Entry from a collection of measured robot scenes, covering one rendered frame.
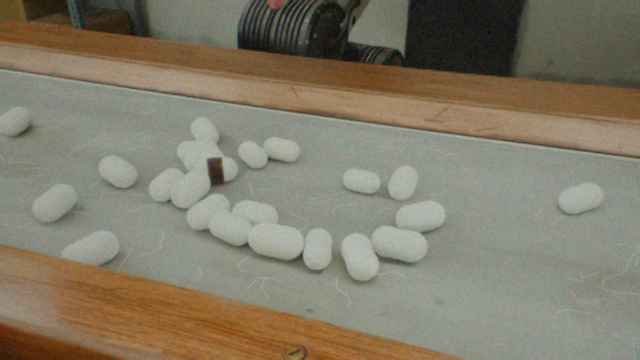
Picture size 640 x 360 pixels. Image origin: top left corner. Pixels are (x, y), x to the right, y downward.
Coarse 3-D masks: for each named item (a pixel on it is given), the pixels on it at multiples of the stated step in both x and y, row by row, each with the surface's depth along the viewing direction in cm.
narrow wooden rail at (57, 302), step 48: (0, 288) 32; (48, 288) 32; (96, 288) 32; (144, 288) 32; (0, 336) 30; (48, 336) 29; (96, 336) 28; (144, 336) 28; (192, 336) 28; (240, 336) 28; (288, 336) 28; (336, 336) 28
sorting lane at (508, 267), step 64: (64, 128) 56; (128, 128) 56; (256, 128) 56; (320, 128) 56; (384, 128) 56; (0, 192) 45; (128, 192) 45; (256, 192) 45; (320, 192) 45; (384, 192) 45; (448, 192) 45; (512, 192) 45; (128, 256) 38; (192, 256) 38; (256, 256) 38; (448, 256) 38; (512, 256) 38; (576, 256) 38; (320, 320) 33; (384, 320) 33; (448, 320) 33; (512, 320) 33; (576, 320) 33
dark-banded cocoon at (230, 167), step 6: (198, 162) 46; (204, 162) 45; (228, 162) 46; (234, 162) 46; (198, 168) 45; (204, 168) 45; (228, 168) 46; (234, 168) 46; (228, 174) 46; (234, 174) 46; (228, 180) 46
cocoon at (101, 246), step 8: (96, 232) 37; (104, 232) 37; (80, 240) 36; (88, 240) 36; (96, 240) 36; (104, 240) 37; (112, 240) 37; (72, 248) 35; (80, 248) 36; (88, 248) 36; (96, 248) 36; (104, 248) 36; (112, 248) 37; (64, 256) 35; (72, 256) 35; (80, 256) 35; (88, 256) 36; (96, 256) 36; (104, 256) 36; (112, 256) 37; (96, 264) 36
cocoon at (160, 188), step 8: (160, 176) 44; (168, 176) 44; (176, 176) 44; (152, 184) 43; (160, 184) 43; (168, 184) 43; (152, 192) 43; (160, 192) 43; (168, 192) 43; (160, 200) 43; (168, 200) 44
